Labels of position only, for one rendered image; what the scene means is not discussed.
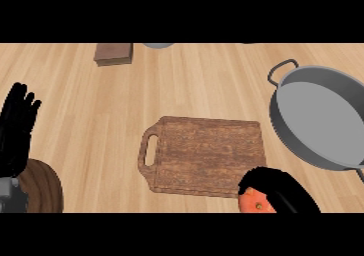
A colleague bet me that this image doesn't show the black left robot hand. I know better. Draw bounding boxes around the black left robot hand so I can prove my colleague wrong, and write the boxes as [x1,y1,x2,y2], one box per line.
[0,82,43,180]

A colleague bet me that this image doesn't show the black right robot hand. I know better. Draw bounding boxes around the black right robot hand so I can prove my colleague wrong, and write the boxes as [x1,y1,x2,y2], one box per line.
[237,166,323,214]

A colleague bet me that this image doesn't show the round dark wooden board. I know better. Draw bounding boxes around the round dark wooden board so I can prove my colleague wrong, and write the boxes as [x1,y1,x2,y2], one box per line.
[17,158,66,214]

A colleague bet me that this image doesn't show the brown wooden cutting board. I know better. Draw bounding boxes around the brown wooden cutting board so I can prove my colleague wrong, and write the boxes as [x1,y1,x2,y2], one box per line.
[136,115,268,199]

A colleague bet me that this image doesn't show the small brown wooden block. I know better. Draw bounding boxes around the small brown wooden block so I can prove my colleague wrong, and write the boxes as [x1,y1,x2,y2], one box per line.
[92,43,135,67]

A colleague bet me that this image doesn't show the grey round object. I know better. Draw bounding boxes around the grey round object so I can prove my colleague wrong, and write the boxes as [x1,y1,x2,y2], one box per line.
[141,43,176,50]

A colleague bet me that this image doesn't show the grey pot with handles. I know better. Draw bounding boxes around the grey pot with handles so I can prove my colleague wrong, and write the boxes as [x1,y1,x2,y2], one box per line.
[266,58,364,188]

